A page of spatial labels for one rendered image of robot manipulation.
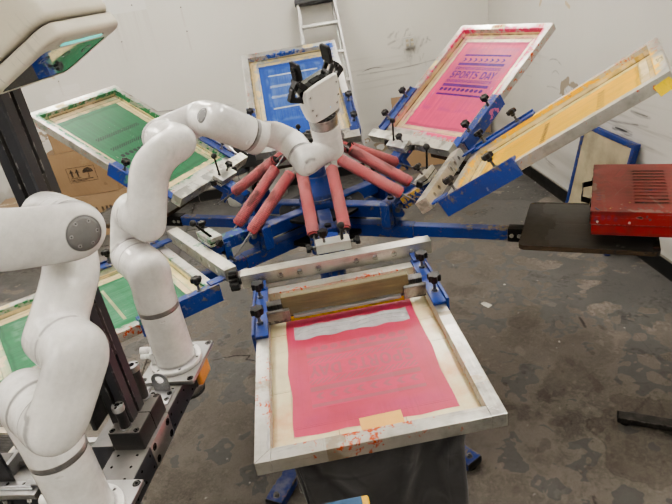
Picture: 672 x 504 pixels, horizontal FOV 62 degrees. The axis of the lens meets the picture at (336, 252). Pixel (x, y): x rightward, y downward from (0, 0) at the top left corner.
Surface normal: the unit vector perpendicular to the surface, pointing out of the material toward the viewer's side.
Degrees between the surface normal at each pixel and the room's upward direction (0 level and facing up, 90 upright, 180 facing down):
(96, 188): 92
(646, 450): 0
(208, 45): 90
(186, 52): 90
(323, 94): 107
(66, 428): 92
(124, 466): 0
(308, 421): 0
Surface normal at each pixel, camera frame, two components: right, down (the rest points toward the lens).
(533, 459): -0.15, -0.88
